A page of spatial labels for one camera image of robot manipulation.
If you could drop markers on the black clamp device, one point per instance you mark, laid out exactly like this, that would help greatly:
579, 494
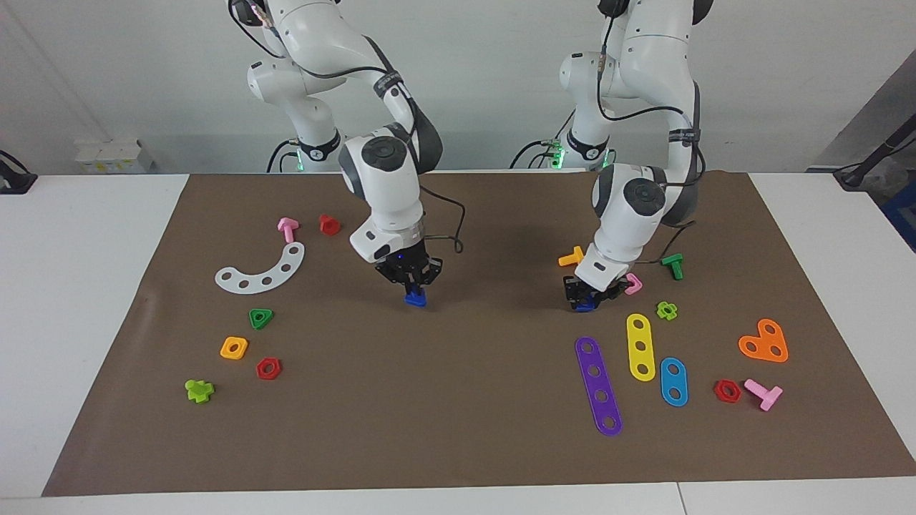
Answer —
14, 179

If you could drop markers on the blue plastic screw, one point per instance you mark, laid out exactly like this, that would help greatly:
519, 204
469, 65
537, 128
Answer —
415, 300

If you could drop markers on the brown table mat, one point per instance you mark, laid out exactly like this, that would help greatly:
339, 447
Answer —
458, 400

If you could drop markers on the blue square nut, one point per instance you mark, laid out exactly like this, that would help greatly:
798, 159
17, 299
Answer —
587, 306

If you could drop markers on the blue two-hole strip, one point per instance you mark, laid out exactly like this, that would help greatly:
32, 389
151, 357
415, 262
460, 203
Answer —
673, 393

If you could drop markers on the yellow three-hole strip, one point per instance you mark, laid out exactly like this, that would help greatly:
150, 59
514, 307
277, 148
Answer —
641, 357

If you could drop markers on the dark green plastic screw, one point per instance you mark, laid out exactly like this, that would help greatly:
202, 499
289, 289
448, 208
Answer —
673, 266

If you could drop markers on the red hexagon nut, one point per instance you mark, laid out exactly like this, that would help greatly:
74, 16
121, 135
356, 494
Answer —
268, 369
727, 391

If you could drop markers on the lime green flower nut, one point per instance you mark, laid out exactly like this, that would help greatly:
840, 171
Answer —
667, 310

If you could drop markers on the green triangle nut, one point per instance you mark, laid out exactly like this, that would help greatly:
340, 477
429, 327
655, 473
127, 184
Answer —
260, 318

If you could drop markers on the blue crate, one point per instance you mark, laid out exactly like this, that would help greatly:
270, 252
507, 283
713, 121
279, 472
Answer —
903, 218

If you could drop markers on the black stand pole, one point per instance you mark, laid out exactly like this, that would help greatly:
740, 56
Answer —
876, 154

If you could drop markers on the white wall socket box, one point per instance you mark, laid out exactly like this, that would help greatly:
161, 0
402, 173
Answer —
107, 159

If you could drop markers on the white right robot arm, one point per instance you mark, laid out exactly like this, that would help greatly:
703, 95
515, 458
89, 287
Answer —
379, 172

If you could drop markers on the orange square nut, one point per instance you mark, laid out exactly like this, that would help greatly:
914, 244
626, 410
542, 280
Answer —
234, 348

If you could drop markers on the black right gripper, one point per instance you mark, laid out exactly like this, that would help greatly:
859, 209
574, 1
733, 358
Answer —
408, 266

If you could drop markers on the pink square nut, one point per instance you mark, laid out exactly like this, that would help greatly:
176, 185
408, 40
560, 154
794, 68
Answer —
634, 285

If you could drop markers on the orange heart plate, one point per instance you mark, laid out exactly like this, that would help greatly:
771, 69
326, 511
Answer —
769, 347

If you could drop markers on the purple four-hole strip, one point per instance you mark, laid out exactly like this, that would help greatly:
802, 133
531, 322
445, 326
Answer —
600, 408

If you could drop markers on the pink plastic screw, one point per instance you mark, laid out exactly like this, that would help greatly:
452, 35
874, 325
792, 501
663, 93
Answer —
766, 395
288, 229

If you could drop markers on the red plastic screw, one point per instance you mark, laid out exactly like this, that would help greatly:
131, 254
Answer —
329, 225

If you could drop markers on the lime green plastic screw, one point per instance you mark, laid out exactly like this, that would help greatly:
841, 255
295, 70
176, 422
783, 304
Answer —
199, 390

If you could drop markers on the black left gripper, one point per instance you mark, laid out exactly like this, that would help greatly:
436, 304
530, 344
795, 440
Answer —
583, 288

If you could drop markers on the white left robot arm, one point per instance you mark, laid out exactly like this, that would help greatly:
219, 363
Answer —
637, 200

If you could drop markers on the white curved perforated strip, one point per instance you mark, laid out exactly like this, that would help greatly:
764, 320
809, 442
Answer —
256, 281

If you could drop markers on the orange plastic screw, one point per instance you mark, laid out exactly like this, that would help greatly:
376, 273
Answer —
570, 257

